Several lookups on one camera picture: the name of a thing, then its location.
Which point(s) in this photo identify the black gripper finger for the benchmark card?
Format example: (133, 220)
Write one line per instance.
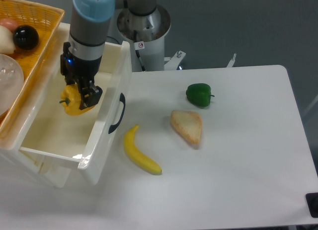
(90, 94)
(71, 78)

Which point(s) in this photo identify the yellow bell pepper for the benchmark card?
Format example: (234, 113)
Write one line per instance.
(71, 100)

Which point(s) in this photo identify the black block at table edge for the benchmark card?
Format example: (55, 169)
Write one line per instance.
(312, 202)

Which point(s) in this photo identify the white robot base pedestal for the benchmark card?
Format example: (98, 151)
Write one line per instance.
(145, 34)

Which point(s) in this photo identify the clear plastic ball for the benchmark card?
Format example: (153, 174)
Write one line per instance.
(11, 82)

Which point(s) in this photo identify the orange woven basket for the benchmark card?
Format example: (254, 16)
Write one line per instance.
(39, 24)

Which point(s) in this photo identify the triangular toast slice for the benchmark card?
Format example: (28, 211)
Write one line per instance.
(188, 124)

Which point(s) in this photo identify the yellow banana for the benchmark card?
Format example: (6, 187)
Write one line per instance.
(136, 156)

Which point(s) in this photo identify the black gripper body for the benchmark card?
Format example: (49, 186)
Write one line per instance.
(84, 69)

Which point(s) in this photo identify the open white upper drawer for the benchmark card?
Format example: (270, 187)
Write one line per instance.
(82, 142)

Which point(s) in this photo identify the pink round fruit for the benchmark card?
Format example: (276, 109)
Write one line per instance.
(9, 23)

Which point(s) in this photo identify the metal table clamp bracket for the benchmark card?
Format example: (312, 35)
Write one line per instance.
(173, 63)

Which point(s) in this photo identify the white drawer cabinet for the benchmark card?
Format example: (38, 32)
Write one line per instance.
(16, 123)

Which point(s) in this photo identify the black ball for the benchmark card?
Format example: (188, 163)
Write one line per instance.
(25, 37)

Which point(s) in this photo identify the white onion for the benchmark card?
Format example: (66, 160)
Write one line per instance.
(7, 45)

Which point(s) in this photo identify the green bell pepper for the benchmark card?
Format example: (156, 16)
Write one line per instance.
(199, 94)

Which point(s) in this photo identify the black drawer handle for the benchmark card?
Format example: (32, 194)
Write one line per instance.
(119, 114)

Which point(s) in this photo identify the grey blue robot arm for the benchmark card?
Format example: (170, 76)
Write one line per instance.
(92, 18)

